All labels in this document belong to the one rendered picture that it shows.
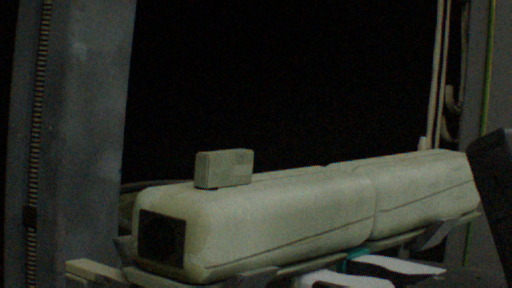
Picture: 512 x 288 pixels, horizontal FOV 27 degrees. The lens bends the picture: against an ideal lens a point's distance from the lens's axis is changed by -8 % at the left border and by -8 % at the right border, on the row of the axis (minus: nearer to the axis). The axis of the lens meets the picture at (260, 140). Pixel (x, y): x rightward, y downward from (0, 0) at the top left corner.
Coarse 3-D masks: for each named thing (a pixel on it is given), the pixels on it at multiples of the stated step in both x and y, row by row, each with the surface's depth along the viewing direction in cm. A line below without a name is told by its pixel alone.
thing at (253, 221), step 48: (144, 192) 50; (192, 192) 50; (240, 192) 51; (288, 192) 53; (336, 192) 56; (384, 192) 60; (432, 192) 65; (192, 240) 48; (240, 240) 49; (288, 240) 53; (336, 240) 57; (384, 240) 62
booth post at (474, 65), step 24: (480, 0) 102; (504, 0) 100; (480, 24) 102; (504, 24) 100; (480, 48) 102; (504, 48) 100; (480, 72) 102; (504, 72) 101; (480, 96) 102; (504, 96) 101; (480, 120) 103; (504, 120) 101; (480, 216) 103; (456, 240) 105; (480, 240) 103; (456, 264) 105; (480, 264) 103
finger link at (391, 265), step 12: (348, 264) 59; (360, 264) 59; (372, 264) 59; (384, 264) 59; (396, 264) 59; (408, 264) 59; (420, 264) 59; (372, 276) 59; (384, 276) 58; (396, 276) 57; (408, 276) 57; (420, 276) 57
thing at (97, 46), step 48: (48, 0) 65; (96, 0) 65; (48, 48) 65; (96, 48) 66; (48, 96) 65; (96, 96) 66; (48, 144) 65; (96, 144) 67; (48, 192) 66; (96, 192) 68; (48, 240) 66; (96, 240) 68
